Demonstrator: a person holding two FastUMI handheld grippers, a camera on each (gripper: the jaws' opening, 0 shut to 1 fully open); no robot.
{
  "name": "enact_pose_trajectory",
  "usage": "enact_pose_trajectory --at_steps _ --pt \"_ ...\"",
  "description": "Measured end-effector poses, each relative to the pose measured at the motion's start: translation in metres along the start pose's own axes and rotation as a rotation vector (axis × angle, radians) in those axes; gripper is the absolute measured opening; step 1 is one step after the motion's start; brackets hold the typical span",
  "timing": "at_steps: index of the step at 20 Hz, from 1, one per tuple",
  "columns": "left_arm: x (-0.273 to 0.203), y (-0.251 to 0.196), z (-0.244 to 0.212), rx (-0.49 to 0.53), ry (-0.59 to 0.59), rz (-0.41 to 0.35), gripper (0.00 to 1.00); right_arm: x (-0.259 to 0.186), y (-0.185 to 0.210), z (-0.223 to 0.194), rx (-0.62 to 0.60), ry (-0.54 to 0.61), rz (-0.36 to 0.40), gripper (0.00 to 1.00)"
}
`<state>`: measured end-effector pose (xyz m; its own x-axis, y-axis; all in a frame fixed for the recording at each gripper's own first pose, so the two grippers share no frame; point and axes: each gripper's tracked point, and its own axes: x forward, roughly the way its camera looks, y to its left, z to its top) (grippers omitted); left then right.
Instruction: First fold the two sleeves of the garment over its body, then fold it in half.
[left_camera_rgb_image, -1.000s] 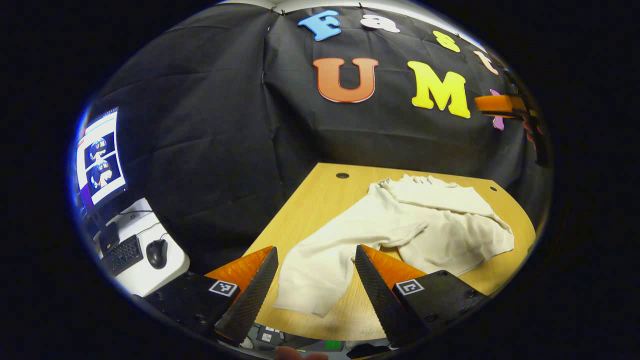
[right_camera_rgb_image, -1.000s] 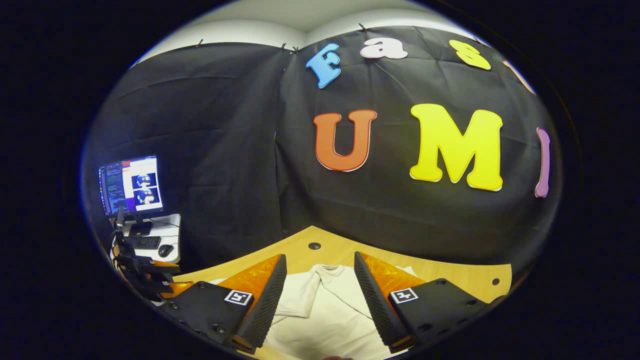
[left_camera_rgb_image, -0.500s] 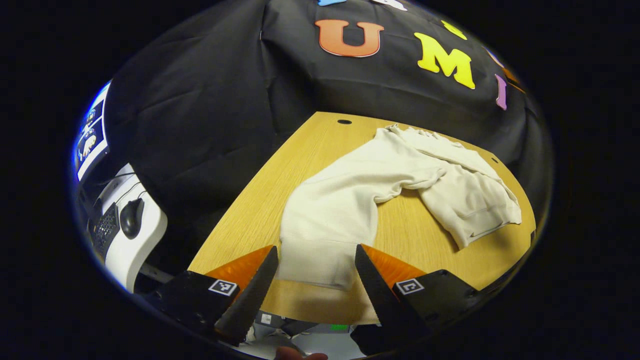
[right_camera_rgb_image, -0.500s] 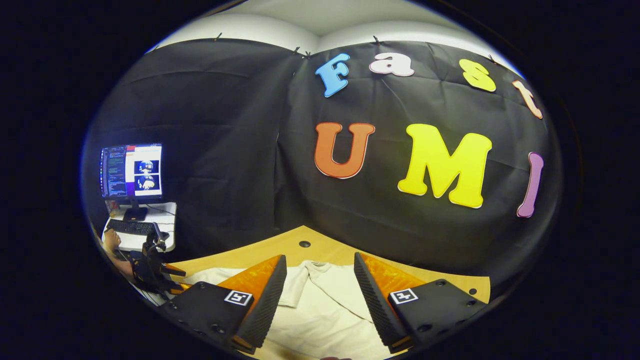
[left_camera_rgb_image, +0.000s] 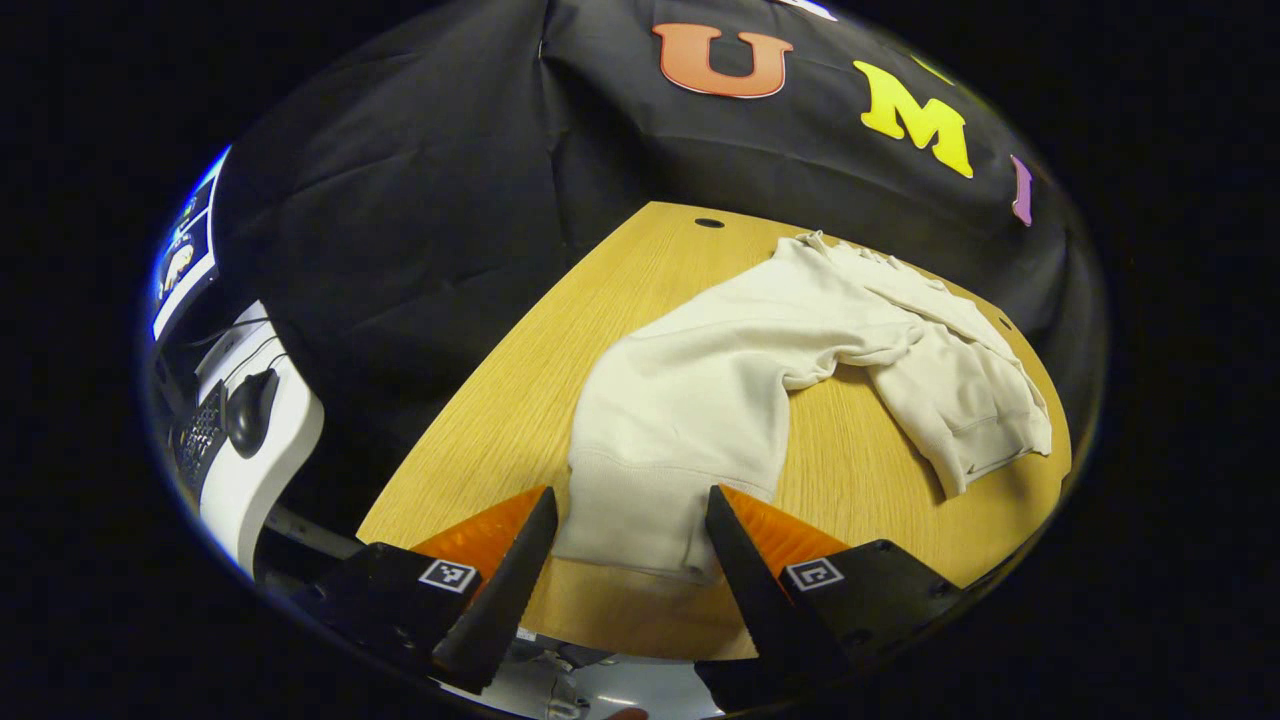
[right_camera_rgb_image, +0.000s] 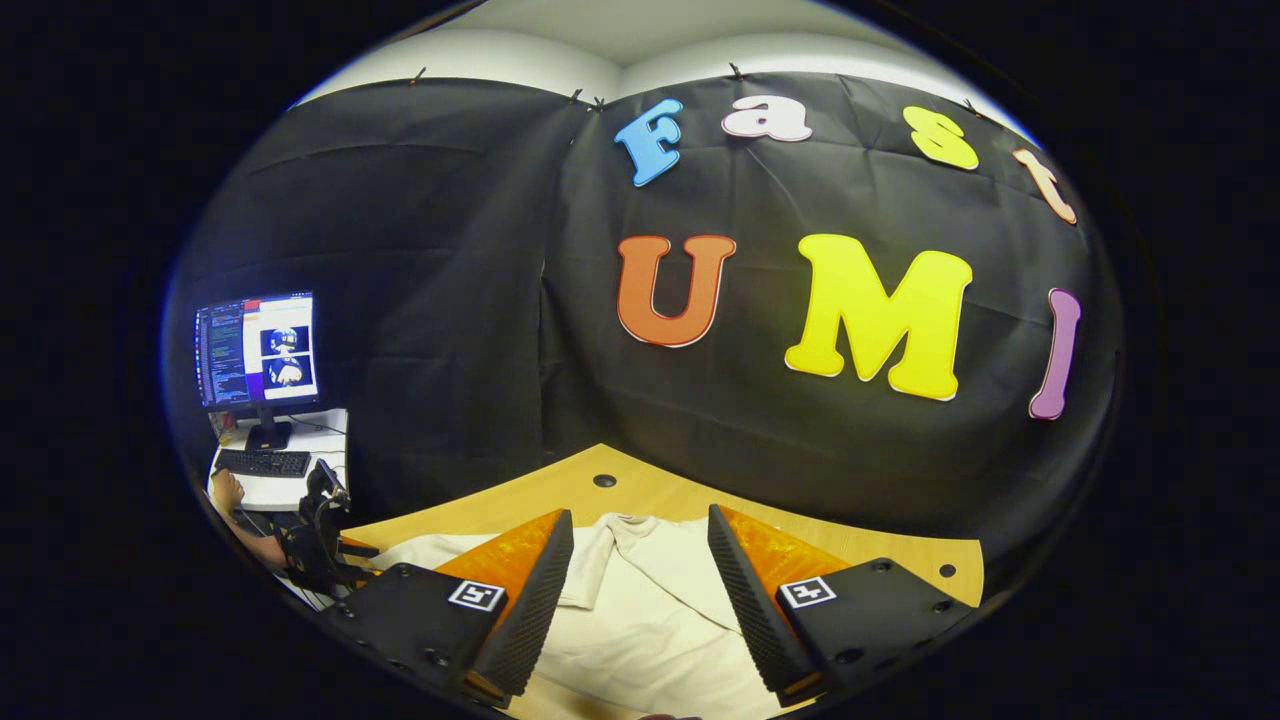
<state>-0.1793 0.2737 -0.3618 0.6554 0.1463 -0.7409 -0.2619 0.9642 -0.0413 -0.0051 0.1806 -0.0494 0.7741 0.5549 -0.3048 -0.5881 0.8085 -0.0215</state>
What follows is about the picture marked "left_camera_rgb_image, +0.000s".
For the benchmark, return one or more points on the white desk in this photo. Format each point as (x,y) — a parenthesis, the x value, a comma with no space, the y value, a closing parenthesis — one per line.
(285,440)

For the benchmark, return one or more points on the computer monitor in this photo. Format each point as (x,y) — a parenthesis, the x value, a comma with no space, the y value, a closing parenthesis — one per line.
(185,255)

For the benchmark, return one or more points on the black keyboard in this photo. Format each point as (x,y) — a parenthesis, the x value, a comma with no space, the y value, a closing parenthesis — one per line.
(203,440)

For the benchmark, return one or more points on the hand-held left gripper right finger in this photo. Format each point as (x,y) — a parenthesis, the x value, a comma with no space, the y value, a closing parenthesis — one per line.
(770,610)

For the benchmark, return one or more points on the black backdrop cloth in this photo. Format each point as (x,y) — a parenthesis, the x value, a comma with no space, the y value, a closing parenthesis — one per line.
(450,200)

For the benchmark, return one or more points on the black computer mouse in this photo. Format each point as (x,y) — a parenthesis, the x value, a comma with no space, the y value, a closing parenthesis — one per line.
(250,410)

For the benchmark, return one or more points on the cream sweatshirt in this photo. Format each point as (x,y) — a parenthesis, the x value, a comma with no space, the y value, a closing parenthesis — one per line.
(700,400)

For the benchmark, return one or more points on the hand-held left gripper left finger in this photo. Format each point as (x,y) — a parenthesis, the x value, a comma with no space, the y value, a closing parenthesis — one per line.
(505,600)

